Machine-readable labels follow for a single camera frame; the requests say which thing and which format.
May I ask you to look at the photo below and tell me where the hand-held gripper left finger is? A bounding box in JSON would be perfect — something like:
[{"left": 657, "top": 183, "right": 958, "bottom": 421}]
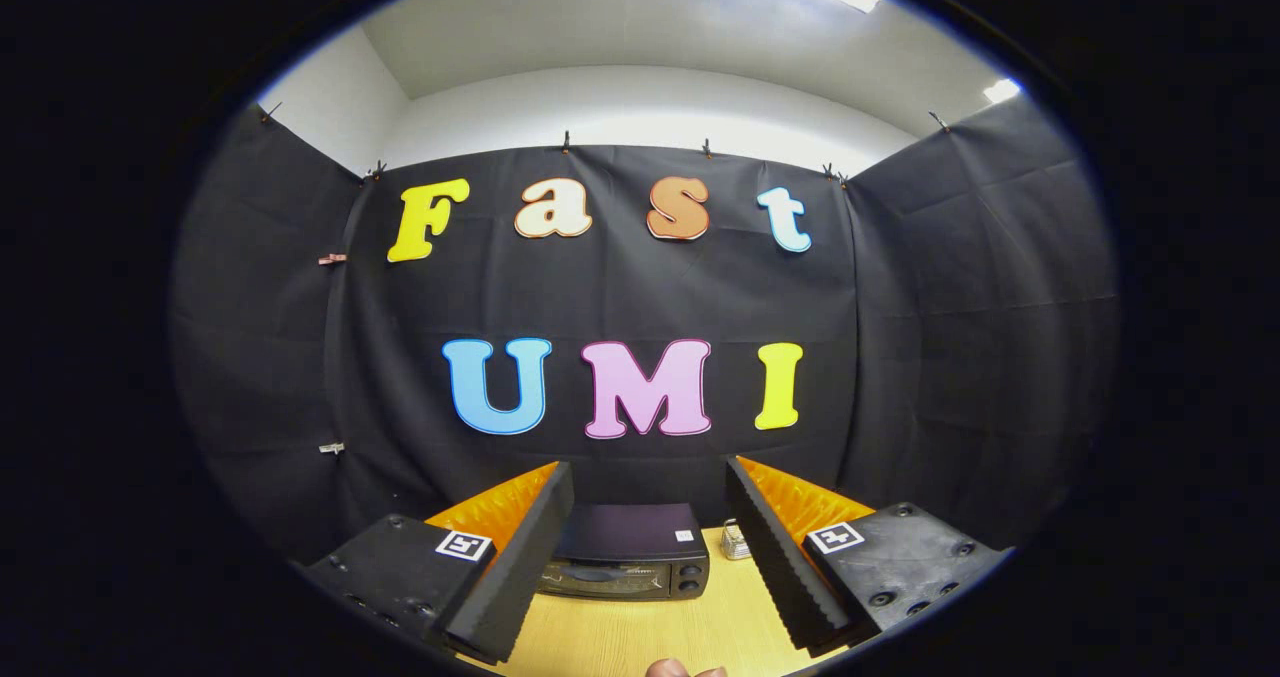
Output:
[{"left": 298, "top": 460, "right": 576, "bottom": 666}]

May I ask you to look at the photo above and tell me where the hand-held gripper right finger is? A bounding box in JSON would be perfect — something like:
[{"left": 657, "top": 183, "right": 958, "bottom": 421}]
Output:
[{"left": 725, "top": 455, "right": 1013, "bottom": 658}]

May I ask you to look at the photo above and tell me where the black toaster oven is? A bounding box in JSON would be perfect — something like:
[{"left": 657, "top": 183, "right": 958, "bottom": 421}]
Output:
[{"left": 536, "top": 502, "right": 712, "bottom": 602}]

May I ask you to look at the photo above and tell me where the row of small black clips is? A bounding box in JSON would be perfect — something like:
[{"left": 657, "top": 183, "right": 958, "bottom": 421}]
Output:
[{"left": 258, "top": 100, "right": 953, "bottom": 188}]

